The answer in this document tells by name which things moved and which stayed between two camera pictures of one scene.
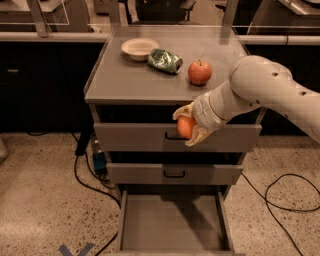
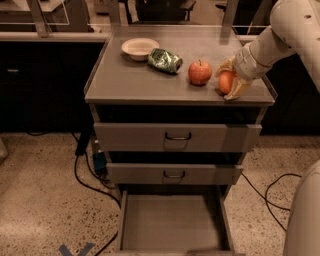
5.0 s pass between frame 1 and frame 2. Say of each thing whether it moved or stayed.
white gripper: moved
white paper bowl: stayed
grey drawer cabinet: stayed
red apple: stayed
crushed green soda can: stayed
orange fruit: moved
